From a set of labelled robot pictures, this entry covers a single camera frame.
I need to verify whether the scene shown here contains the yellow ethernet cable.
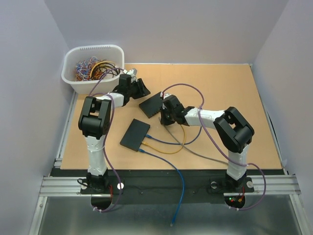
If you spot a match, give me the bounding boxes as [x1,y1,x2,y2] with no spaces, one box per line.
[141,123,188,155]

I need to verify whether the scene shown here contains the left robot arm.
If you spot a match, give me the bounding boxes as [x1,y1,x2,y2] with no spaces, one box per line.
[78,74,151,194]

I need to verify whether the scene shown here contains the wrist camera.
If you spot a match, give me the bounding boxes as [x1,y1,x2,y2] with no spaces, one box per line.
[160,92,170,99]
[123,68,137,77]

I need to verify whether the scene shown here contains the purple camera cable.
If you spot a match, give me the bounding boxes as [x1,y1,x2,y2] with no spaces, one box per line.
[88,68,124,214]
[161,83,267,212]

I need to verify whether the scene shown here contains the black network switch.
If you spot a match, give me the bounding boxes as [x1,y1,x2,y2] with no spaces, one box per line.
[139,92,162,118]
[120,118,150,152]

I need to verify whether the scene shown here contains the white plastic bin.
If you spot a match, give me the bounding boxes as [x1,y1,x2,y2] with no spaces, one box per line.
[61,45,124,94]

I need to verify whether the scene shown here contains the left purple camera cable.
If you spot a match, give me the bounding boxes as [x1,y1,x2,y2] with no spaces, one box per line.
[88,68,124,214]

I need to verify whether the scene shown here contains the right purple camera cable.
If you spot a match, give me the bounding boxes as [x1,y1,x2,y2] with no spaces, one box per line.
[161,83,267,212]

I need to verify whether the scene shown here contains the aluminium frame rail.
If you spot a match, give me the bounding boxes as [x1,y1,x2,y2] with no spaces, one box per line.
[30,101,313,235]

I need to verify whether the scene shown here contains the bundle of coloured wires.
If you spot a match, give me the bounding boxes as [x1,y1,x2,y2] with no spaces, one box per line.
[73,56,120,82]

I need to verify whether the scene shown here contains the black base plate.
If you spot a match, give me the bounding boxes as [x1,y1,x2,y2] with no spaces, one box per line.
[77,169,254,209]

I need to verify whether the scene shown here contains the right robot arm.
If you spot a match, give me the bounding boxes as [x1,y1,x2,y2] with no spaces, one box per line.
[160,94,255,191]

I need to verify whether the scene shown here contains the short blue ethernet cable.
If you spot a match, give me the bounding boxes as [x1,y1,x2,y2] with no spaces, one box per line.
[146,124,203,145]

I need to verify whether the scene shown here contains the grey ethernet cable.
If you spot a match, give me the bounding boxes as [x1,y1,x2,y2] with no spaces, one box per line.
[160,119,232,166]

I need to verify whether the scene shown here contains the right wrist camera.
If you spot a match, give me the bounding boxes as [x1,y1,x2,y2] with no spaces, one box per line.
[160,92,170,99]

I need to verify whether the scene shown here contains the long blue ethernet cable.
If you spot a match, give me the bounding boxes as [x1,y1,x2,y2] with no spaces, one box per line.
[138,148,186,227]

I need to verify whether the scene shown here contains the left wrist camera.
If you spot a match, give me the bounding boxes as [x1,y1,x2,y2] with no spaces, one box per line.
[123,68,137,77]

